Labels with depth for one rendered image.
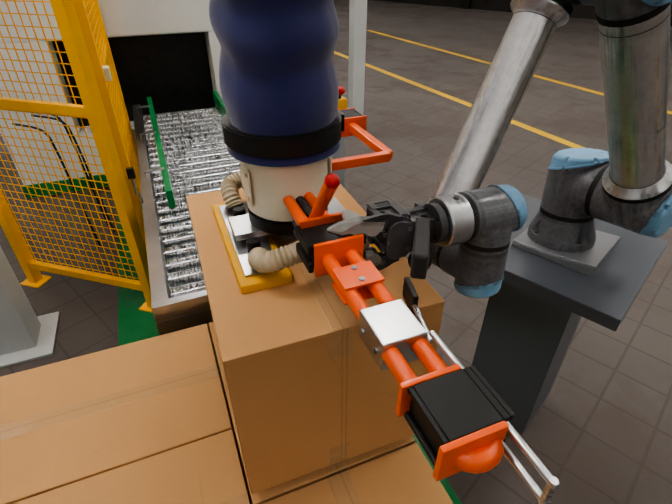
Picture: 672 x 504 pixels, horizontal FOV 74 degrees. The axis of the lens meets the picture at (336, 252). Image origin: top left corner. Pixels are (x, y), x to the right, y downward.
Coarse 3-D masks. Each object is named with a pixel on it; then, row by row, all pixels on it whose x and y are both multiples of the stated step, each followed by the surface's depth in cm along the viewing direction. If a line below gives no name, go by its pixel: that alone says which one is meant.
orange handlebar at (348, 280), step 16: (352, 128) 116; (368, 144) 109; (336, 160) 98; (352, 160) 98; (368, 160) 100; (384, 160) 102; (288, 208) 82; (352, 256) 68; (336, 272) 63; (352, 272) 63; (368, 272) 63; (336, 288) 64; (352, 288) 61; (368, 288) 63; (384, 288) 61; (352, 304) 59; (384, 352) 52; (400, 352) 52; (416, 352) 53; (432, 352) 51; (400, 368) 50; (432, 368) 50; (480, 448) 42; (496, 448) 42; (464, 464) 41; (480, 464) 41; (496, 464) 41
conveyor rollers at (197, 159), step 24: (144, 120) 301; (168, 120) 300; (192, 120) 304; (216, 120) 302; (168, 144) 264; (192, 144) 268; (216, 144) 265; (168, 168) 235; (192, 168) 239; (216, 168) 236; (192, 192) 212; (168, 216) 193; (168, 240) 178; (192, 240) 182; (168, 264) 164; (192, 264) 167; (192, 288) 153
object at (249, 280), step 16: (224, 208) 104; (240, 208) 98; (224, 224) 99; (224, 240) 93; (240, 240) 92; (256, 240) 88; (272, 240) 93; (240, 256) 88; (240, 272) 84; (256, 272) 83; (272, 272) 84; (288, 272) 84; (240, 288) 81; (256, 288) 82
